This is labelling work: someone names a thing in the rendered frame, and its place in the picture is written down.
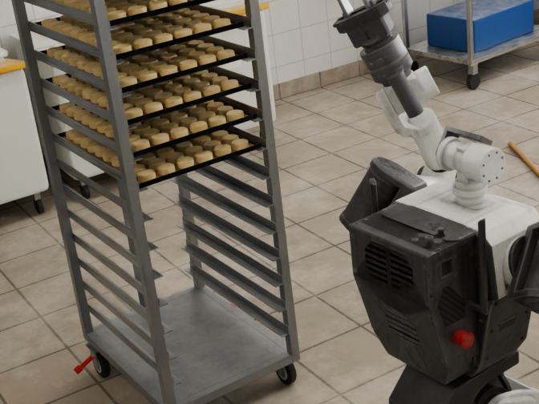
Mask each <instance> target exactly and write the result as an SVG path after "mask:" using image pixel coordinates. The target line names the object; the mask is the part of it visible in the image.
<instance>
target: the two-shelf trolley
mask: <svg viewBox="0 0 539 404"><path fill-rule="evenodd" d="M401 9H402V22H403V44H404V46H405V47H406V49H407V51H408V53H409V55H410V56H411V59H412V61H413V63H412V65H411V70H412V71H416V70H418V69H419V64H418V63H417V61H416V56H415V55H420V56H424V57H429V58H433V59H440V60H444V61H449V62H453V63H460V64H464V65H468V73H469V75H468V77H467V79H466V85H467V87H468V88H469V89H472V90H475V89H477V88H478V86H479V84H480V76H479V74H478V63H481V62H483V61H485V60H488V59H491V58H494V57H496V56H498V55H502V54H504V53H507V52H509V51H512V50H515V49H517V48H519V47H522V46H525V45H528V44H530V43H532V42H536V41H538V40H539V26H536V25H533V31H531V32H529V33H527V34H523V35H521V36H518V37H516V38H512V39H510V40H508V41H505V42H502V43H500V44H497V45H495V46H491V47H489V48H487V49H484V50H481V51H478V52H476V53H474V46H473V20H472V0H466V19H467V42H468V51H462V50H454V49H449V48H444V47H439V46H431V45H428V41H427V40H426V41H423V42H419V43H416V44H414V45H411V46H409V32H408V17H407V0H401Z"/></svg>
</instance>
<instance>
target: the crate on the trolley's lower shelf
mask: <svg viewBox="0 0 539 404"><path fill-rule="evenodd" d="M472 20H473V46H474V53H476V52H478V51H482V50H484V49H487V48H489V47H491V46H495V45H497V44H500V43H502V42H505V41H508V40H510V39H512V38H516V37H518V36H521V35H523V34H527V33H529V32H531V31H533V0H472ZM427 30H428V45H431V46H439V47H444V48H449V49H454V50H458V51H468V42H467V19H466V1H464V2H460V3H457V4H455V5H452V6H448V7H445V8H443V9H440V10H436V11H433V12H431V13H428V14H427Z"/></svg>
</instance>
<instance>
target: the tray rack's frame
mask: <svg viewBox="0 0 539 404"><path fill-rule="evenodd" d="M11 1H12V6H13V10H14V16H15V21H16V24H17V28H18V35H19V39H20V43H21V47H22V53H23V58H24V62H25V65H26V73H27V76H28V80H29V84H30V91H31V95H32V99H33V103H34V109H35V114H36V117H37V121H38V128H39V132H40V136H41V140H42V144H43V150H44V155H45V159H46V162H47V170H48V173H49V177H50V181H51V188H52V192H53V196H54V200H55V207H56V211H57V214H58V218H59V225H60V229H61V233H62V237H63V243H64V248H65V252H66V255H67V263H68V266H69V270H70V275H71V281H72V285H73V289H74V293H75V299H76V304H77V307H78V311H79V318H80V322H81V326H82V330H83V337H84V339H86V340H87V341H88V342H89V343H88V344H86V345H85V346H86V347H87V348H88V349H89V350H90V351H91V353H92V354H93V355H94V356H95V359H94V358H93V359H92V362H93V366H94V367H95V368H96V369H97V370H98V371H99V363H98V359H97V356H96V353H100V354H101V355H103V356H104V357H105V358H106V359H107V360H108V361H109V362H110V363H111V364H112V365H113V366H114V367H115V368H116V369H117V370H118V371H119V372H120V373H121V374H122V375H123V376H124V377H125V378H126V379H127V380H128V381H129V382H130V383H131V384H132V385H133V386H135V387H136V388H137V389H138V390H139V391H140V392H141V393H142V394H143V395H144V396H145V397H146V398H147V399H148V400H149V401H150V402H152V404H164V403H163V398H162V394H161V389H160V381H159V377H158V373H157V372H156V371H155V370H154V369H153V368H152V367H151V366H150V365H149V364H148V363H147V362H146V361H145V360H144V359H142V358H141V357H140V356H139V355H138V354H137V353H135V352H134V351H133V350H132V349H131V348H130V347H129V346H127V345H126V344H125V343H124V342H123V341H122V340H120V339H119V338H118V337H117V336H116V335H115V334H114V333H113V332H112V331H111V330H110V329H109V328H108V327H106V326H105V325H104V324H103V323H102V324H99V325H96V326H94V327H92V323H91V316H90V312H89V308H88V303H87V297H86V293H85V288H84V285H83V278H82V273H81V270H80V266H79V258H78V255H77V251H76V247H75V240H74V236H73V232H72V227H71V221H70V217H69V212H68V209H67V202H66V197H65V194H64V190H63V182H62V178H61V175H60V170H59V163H58V160H57V155H56V151H55V145H54V140H53V136H52V132H51V125H50V121H49V117H48V114H47V106H46V102H45V99H44V94H43V87H42V84H41V79H40V75H39V69H38V64H37V60H36V56H35V52H34V45H33V41H32V37H31V33H30V26H29V22H28V18H27V14H26V7H25V3H24V0H11ZM192 278H193V283H194V287H192V288H190V289H186V290H184V291H182V292H179V293H176V294H174V295H172V296H170V297H166V298H164V299H163V300H164V301H166V302H167V303H168V304H167V305H164V306H162V307H159V308H160V316H161V321H162V322H163V323H165V324H166V325H167V326H168V327H169V328H170V329H172V332H169V333H166V334H164V339H165V344H166V347H167V348H168V349H169V350H170V351H172V352H173V353H174V354H175V355H176V356H177V358H174V359H172V360H170V361H169V366H170V371H171V373H172V374H173V375H174V376H175V377H176V378H178V379H179V380H180V381H181V382H182V383H180V384H178V385H176V386H174V387H173V389H174V394H175V398H176V404H205V403H207V402H210V401H212V400H214V399H216V398H219V397H220V396H222V395H225V394H227V393H229V392H231V391H233V390H236V389H238V388H240V387H242V386H244V385H246V384H249V383H251V382H253V381H255V380H257V379H259V378H262V377H264V376H266V375H267V374H270V373H273V372H274V371H277V372H278V373H279V374H280V375H281V376H283V377H284V378H285V377H286V376H285V370H284V367H285V366H287V365H289V364H291V363H293V359H292V355H291V354H290V353H288V352H287V348H286V342H285V341H283V340H282V339H281V338H279V337H278V336H276V335H275V334H273V333H271V332H270V331H269V330H267V329H266V328H265V327H263V326H262V325H260V324H258V323H257V322H256V321H255V320H253V319H252V318H250V317H248V316H247V315H245V314H244V313H243V312H242V311H240V310H239V309H237V308H235V307H234V306H232V305H231V304H230V303H228V302H227V301H225V300H224V299H222V298H221V297H219V296H218V295H216V294H215V293H214V292H212V291H211V290H209V289H207V288H206V287H205V284H203V283H202V282H200V281H199V280H197V279H196V278H195V277H192ZM126 314H127V315H128V316H129V317H130V318H132V319H133V320H134V321H135V322H136V323H138V324H139V325H140V326H141V327H143V328H144V329H145V330H146V331H148V332H149V333H150V329H149V324H148V321H147V320H146V319H145V318H143V317H142V316H141V315H139V314H138V313H137V312H136V311H135V310H134V311H131V312H130V313H126ZM111 321H112V322H113V323H115V324H116V325H117V326H118V327H119V328H120V329H122V330H123V331H124V332H125V333H126V334H127V335H128V336H129V337H130V338H131V339H133V340H134V341H135V342H136V343H137V344H138V345H140V346H141V347H142V348H143V349H144V350H146V351H147V352H148V353H149V354H150V355H151V356H153V357H154V358H155V355H154V350H153V347H152V346H151V345H149V344H148V343H147V342H146V341H145V340H144V339H143V338H142V337H141V336H140V335H138V334H137V333H136V332H135V331H134V330H132V329H131V328H130V327H129V326H128V325H126V324H125V323H124V322H123V321H121V320H120V319H119V318H118V317H116V318H114V319H111ZM150 334H151V333H150ZM293 364H294V363H293Z"/></svg>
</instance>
